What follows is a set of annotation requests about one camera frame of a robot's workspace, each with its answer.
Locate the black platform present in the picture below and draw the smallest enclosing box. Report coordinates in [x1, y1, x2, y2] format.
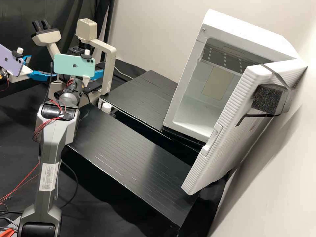
[62, 103, 207, 231]
[98, 70, 205, 150]

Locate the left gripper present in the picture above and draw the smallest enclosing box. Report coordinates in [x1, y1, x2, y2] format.
[10, 55, 59, 83]

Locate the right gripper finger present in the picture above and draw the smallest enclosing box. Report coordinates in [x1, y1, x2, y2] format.
[89, 69, 104, 82]

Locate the left wrist camera phone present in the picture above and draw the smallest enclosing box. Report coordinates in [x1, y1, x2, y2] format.
[0, 44, 25, 77]

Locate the white cable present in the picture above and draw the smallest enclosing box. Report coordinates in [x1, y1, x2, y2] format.
[115, 66, 135, 80]

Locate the cream microscope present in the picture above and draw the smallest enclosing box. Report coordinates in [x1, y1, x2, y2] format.
[31, 19, 117, 109]

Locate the black cable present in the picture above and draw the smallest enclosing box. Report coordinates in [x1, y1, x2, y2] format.
[43, 62, 54, 104]
[53, 160, 79, 210]

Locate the incubator door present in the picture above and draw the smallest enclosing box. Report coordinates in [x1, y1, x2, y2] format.
[181, 58, 309, 196]

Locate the right wrist camera phone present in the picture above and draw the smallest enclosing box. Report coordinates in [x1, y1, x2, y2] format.
[53, 49, 97, 86]

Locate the wrist camera phone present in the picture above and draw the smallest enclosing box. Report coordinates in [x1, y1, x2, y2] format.
[53, 49, 97, 86]
[0, 44, 25, 77]

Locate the white incubator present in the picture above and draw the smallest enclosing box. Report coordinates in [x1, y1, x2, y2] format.
[162, 9, 301, 145]

